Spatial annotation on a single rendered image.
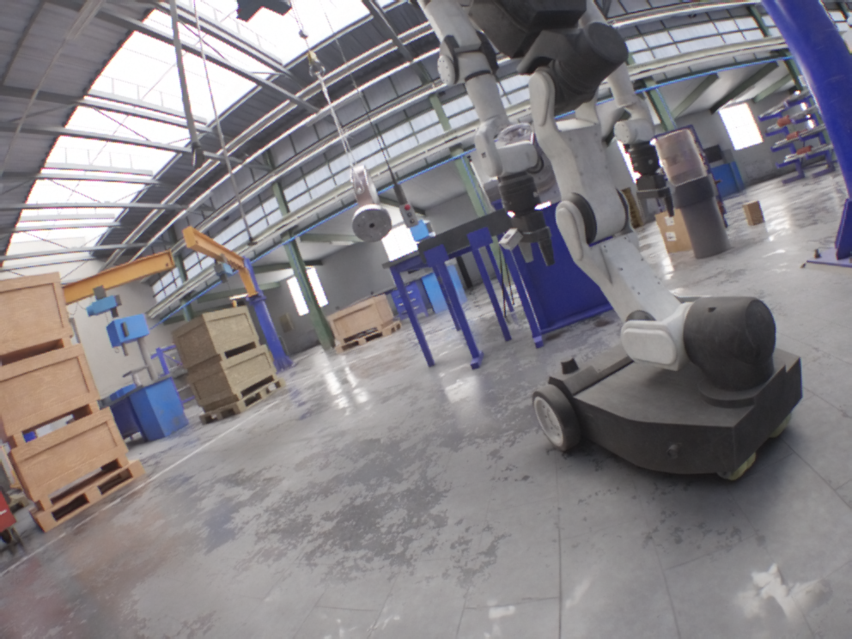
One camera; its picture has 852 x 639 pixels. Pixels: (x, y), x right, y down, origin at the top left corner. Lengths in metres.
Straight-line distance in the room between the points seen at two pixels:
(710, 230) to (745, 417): 2.85
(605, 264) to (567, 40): 0.55
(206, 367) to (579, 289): 4.48
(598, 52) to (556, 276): 2.14
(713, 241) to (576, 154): 2.66
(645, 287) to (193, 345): 5.09
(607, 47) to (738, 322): 0.60
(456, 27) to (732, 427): 1.00
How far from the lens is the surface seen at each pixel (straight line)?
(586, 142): 1.03
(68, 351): 4.01
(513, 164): 0.89
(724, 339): 0.80
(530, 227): 0.89
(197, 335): 5.31
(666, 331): 0.87
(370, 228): 1.95
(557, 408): 1.05
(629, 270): 1.01
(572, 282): 2.84
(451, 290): 2.46
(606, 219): 1.02
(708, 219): 3.55
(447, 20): 1.00
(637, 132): 1.15
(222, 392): 5.21
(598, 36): 0.90
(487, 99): 0.92
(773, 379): 0.87
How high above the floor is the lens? 0.58
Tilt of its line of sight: 4 degrees down
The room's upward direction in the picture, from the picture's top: 21 degrees counter-clockwise
